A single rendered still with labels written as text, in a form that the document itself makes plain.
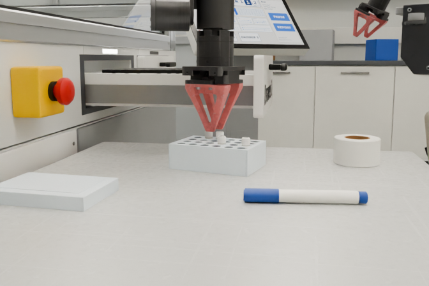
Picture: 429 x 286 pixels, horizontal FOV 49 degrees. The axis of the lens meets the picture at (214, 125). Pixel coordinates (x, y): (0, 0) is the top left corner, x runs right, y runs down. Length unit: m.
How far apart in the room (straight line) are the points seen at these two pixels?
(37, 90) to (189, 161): 0.23
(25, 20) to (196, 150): 0.31
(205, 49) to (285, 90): 3.22
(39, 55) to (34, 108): 0.12
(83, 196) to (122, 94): 0.40
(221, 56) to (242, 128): 1.31
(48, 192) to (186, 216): 0.16
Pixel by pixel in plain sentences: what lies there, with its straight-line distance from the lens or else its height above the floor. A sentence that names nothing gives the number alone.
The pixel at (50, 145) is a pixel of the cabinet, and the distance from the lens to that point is 0.82.
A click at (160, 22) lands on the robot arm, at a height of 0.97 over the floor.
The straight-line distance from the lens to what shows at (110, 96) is 0.92.
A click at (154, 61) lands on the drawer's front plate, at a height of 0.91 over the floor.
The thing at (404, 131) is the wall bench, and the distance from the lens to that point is 4.09.
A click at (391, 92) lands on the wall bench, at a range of 4.03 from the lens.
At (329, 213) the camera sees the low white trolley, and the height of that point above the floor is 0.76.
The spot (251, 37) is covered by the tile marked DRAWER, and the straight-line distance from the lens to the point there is 1.92.
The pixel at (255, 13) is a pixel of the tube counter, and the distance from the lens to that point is 2.04.
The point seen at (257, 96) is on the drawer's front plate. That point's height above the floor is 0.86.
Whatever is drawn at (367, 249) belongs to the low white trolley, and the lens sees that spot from 0.44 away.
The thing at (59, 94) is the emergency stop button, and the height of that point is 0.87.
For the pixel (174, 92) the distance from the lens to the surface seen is 0.87.
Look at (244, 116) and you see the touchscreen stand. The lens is 2.01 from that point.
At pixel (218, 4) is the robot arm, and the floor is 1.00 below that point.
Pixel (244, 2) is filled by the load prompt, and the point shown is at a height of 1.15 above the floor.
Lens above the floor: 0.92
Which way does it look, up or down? 8 degrees down
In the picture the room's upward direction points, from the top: straight up
